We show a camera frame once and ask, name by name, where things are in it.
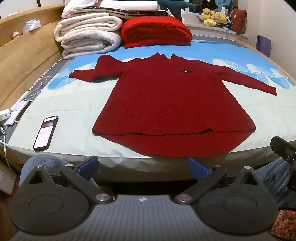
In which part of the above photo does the white charging cable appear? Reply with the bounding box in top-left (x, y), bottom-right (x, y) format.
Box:
top-left (0, 126), bottom-right (20, 187)

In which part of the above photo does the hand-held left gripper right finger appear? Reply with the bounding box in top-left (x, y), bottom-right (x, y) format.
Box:
top-left (173, 157), bottom-right (267, 205)

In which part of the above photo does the floral patterned cloth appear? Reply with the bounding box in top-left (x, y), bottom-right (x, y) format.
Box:
top-left (270, 209), bottom-right (296, 241)

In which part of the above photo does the person's left leg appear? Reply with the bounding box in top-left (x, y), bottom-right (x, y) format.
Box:
top-left (19, 154), bottom-right (100, 189)

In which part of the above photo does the cardboard box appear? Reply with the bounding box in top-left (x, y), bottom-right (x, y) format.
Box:
top-left (0, 159), bottom-right (19, 195)

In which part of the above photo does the white windowsill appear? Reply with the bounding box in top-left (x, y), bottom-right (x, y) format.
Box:
top-left (181, 13), bottom-right (249, 39)

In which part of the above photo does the teal plush toy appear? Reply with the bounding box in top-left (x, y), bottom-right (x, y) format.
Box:
top-left (159, 0), bottom-right (197, 22)

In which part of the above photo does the folded red blanket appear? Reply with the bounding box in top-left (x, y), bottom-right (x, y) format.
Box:
top-left (121, 16), bottom-right (193, 49)

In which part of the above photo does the person's leg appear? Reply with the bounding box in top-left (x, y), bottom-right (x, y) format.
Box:
top-left (254, 157), bottom-right (296, 209)
top-left (19, 154), bottom-right (100, 189)

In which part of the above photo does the tissue packet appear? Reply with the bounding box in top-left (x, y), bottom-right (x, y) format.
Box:
top-left (22, 20), bottom-right (41, 36)

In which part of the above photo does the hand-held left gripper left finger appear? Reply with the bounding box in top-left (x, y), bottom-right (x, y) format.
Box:
top-left (20, 156), bottom-right (114, 205)

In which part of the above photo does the white power strip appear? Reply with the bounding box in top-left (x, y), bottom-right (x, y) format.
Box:
top-left (0, 109), bottom-right (12, 121)

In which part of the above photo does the white folded pillow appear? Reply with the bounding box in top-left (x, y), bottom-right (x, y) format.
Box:
top-left (97, 0), bottom-right (160, 12)

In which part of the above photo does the white and pink folded blanket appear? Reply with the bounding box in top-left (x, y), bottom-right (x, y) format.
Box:
top-left (61, 0), bottom-right (102, 19)

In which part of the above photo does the blue plush toy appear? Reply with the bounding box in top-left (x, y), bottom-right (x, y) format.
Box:
top-left (214, 0), bottom-right (234, 12)

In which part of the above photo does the dark red knit sweater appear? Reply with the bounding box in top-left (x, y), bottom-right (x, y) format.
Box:
top-left (69, 52), bottom-right (278, 158)

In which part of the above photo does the grey mattress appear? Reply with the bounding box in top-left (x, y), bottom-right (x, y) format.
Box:
top-left (0, 34), bottom-right (296, 186)

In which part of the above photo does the dark red patterned cushion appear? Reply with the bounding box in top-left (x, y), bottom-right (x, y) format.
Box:
top-left (231, 8), bottom-right (248, 36)

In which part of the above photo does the blue and white printed bedsheet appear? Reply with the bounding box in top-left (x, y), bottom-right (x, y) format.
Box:
top-left (8, 38), bottom-right (292, 163)

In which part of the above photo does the person's right leg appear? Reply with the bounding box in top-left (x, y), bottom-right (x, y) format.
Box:
top-left (254, 157), bottom-right (296, 209)

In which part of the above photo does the black smartphone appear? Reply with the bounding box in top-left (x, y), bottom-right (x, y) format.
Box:
top-left (33, 115), bottom-right (59, 151)

